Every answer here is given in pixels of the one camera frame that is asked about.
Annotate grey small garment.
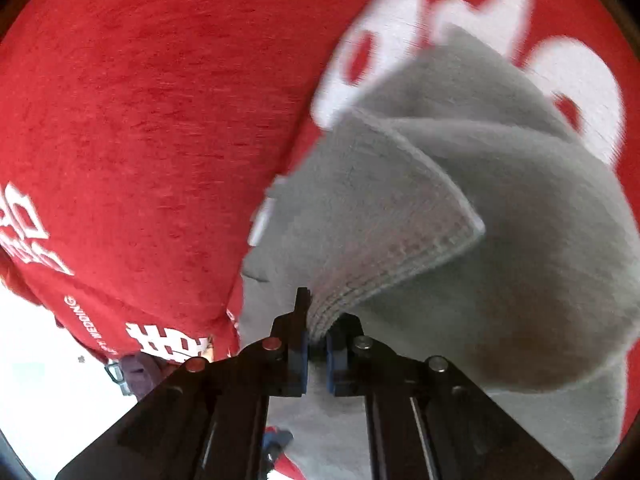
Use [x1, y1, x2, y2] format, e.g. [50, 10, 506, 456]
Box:
[240, 29, 639, 479]

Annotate purple and grey clothes pile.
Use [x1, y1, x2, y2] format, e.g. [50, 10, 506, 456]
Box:
[104, 352, 177, 401]

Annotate red bedspread with white print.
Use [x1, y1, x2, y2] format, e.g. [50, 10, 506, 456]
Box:
[0, 0, 640, 480]

